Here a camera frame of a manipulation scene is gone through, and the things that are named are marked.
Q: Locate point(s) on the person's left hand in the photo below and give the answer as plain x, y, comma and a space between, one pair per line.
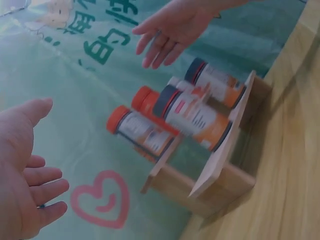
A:
15, 160

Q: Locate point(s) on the person's right hand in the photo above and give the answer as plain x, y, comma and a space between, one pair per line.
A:
185, 22

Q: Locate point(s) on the person's left thumb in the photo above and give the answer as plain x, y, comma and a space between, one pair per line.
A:
40, 110

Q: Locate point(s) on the person's right thumb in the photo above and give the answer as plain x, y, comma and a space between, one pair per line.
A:
147, 24

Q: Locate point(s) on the person's right forearm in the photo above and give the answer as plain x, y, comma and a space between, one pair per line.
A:
227, 3

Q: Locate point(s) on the small bottle, white cap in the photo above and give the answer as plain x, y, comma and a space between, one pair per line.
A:
183, 85

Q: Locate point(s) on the plain orange-red bottle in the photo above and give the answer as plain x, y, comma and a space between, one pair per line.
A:
146, 100

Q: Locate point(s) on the white-orange jar, dark lid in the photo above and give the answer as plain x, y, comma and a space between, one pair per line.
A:
197, 117
217, 80

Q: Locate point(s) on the white-labelled bottle, orange lid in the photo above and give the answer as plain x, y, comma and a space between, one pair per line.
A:
140, 127

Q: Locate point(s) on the light wooden tiered rack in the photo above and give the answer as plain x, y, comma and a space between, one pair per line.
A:
212, 177

